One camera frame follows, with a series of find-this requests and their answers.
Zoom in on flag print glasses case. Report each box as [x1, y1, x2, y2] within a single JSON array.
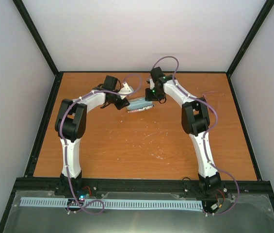
[[126, 97, 155, 113]]

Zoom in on light blue cleaning cloth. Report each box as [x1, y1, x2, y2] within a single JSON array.
[[127, 98, 152, 111]]

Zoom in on pink transparent sunglasses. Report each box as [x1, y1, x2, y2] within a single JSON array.
[[202, 90, 217, 100]]

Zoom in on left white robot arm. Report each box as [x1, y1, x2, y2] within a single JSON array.
[[55, 75, 134, 196]]

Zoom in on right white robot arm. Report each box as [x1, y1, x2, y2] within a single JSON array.
[[145, 67, 221, 196]]

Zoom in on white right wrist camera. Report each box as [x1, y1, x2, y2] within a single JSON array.
[[147, 78, 155, 90]]

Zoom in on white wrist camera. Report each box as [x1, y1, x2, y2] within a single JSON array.
[[147, 78, 155, 90], [118, 82, 134, 96]]

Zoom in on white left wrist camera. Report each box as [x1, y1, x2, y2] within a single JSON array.
[[118, 82, 134, 96]]

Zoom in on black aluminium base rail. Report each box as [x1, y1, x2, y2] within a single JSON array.
[[14, 177, 272, 199]]

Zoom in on light blue slotted cable duct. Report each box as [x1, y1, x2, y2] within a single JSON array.
[[19, 197, 203, 211]]

